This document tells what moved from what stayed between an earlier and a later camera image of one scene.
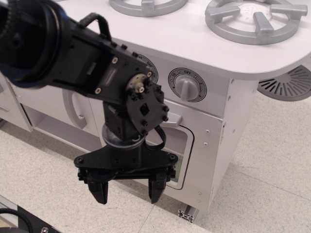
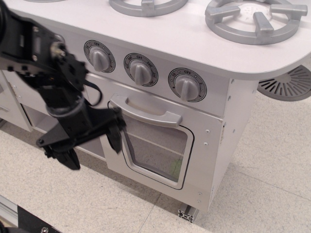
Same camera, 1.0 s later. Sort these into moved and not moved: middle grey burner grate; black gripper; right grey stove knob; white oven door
Moved: black gripper
Not moved: white oven door; right grey stove knob; middle grey burner grate
